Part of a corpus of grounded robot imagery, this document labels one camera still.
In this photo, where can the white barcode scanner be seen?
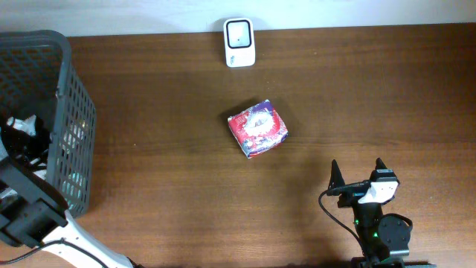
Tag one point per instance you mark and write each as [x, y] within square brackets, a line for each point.
[240, 48]

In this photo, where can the teal wet wipes pack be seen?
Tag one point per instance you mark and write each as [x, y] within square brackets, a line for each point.
[73, 187]

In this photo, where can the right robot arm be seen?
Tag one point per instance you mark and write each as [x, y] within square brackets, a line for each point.
[383, 238]

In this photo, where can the grey plastic mesh basket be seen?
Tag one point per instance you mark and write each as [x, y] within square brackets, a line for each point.
[38, 78]

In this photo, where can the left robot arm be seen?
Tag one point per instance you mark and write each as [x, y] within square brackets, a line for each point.
[45, 175]

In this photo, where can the red purple pad package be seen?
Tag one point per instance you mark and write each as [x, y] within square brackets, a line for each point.
[258, 129]

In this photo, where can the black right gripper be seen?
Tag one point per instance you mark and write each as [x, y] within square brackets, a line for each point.
[349, 198]

